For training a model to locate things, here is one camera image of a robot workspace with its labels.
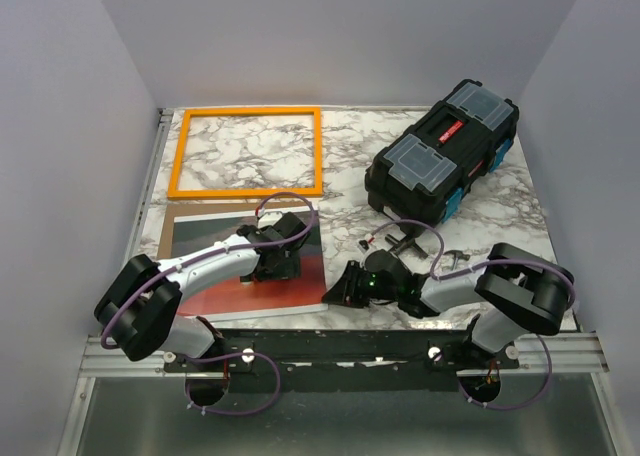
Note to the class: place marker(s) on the aluminium extrusion rail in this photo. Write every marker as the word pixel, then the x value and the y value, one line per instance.
pixel 568 352

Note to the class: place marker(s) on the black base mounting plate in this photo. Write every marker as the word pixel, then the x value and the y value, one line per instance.
pixel 341 360

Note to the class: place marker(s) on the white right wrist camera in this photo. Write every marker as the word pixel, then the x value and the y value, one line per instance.
pixel 366 244

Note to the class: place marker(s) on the red sunset photo print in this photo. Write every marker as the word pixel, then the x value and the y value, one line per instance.
pixel 310 286

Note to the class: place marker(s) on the orange wooden picture frame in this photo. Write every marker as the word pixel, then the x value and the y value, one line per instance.
pixel 239 153

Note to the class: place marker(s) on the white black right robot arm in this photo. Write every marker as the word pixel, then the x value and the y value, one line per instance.
pixel 528 294

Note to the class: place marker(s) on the clear acrylic cover sheet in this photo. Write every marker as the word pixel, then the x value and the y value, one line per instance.
pixel 280 296

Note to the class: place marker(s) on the black plastic toolbox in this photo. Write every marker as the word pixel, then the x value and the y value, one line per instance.
pixel 426 172

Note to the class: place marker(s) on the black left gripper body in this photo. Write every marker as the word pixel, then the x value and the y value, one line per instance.
pixel 288 268

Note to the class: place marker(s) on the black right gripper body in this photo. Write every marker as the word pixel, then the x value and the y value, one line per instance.
pixel 368 289

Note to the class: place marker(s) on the brown fibreboard backing board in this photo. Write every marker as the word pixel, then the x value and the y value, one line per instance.
pixel 192 227

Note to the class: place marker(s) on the grey metal clamp tool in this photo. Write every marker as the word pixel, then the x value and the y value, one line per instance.
pixel 409 241

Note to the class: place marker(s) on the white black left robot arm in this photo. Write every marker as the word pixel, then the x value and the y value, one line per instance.
pixel 139 310

